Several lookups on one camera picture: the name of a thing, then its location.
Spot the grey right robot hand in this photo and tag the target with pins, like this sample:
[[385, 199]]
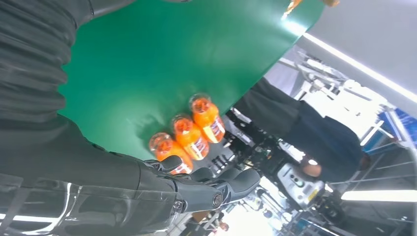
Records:
[[81, 195]]

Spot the orange drink bottle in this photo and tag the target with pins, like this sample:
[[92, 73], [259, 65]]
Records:
[[208, 120], [190, 136], [169, 151]]

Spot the green table mat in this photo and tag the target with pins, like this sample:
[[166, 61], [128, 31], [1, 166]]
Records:
[[163, 65]]

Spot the white machine housing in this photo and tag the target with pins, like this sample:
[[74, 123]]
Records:
[[293, 182]]

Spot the person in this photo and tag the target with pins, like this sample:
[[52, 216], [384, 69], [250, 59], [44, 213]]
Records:
[[325, 140]]

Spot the long white light strip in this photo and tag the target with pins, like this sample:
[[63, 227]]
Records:
[[358, 66], [378, 195]]

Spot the blue metal frame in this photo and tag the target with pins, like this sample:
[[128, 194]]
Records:
[[404, 123]]

